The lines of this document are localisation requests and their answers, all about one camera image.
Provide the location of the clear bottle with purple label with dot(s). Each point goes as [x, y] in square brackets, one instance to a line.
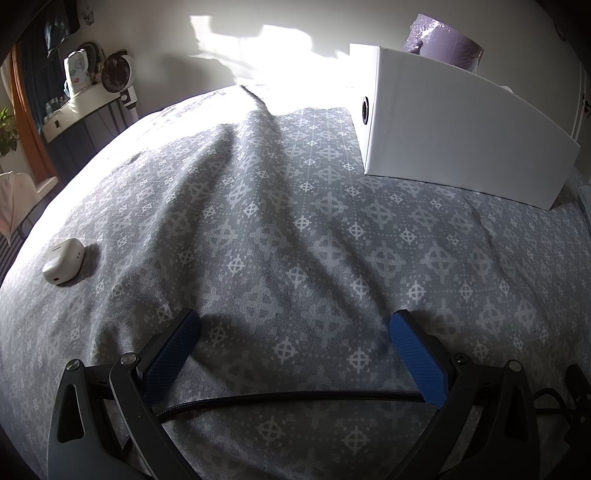
[445, 44]

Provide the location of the white earbuds case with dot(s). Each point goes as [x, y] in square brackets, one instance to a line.
[62, 263]

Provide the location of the white wall shelf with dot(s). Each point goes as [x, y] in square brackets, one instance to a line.
[87, 104]

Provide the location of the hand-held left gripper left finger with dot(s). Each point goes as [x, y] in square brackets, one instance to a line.
[173, 355]

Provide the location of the white wardrobe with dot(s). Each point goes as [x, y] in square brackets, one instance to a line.
[582, 92]

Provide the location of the green potted plant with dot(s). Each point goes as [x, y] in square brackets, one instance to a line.
[7, 131]

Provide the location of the small white desk fan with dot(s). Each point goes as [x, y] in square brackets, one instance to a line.
[115, 69]

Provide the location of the dark hanging cloth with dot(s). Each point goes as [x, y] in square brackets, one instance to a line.
[55, 27]

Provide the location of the grey patterned bed sheet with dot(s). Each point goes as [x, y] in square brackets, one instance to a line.
[277, 230]

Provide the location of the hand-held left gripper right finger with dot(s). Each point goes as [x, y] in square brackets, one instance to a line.
[418, 360]

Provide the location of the orange wooden frame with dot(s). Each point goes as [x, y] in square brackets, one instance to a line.
[34, 120]

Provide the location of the white cardboard box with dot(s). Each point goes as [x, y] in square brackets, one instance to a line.
[461, 129]

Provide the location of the white device with face print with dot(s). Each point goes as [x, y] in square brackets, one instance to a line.
[76, 71]

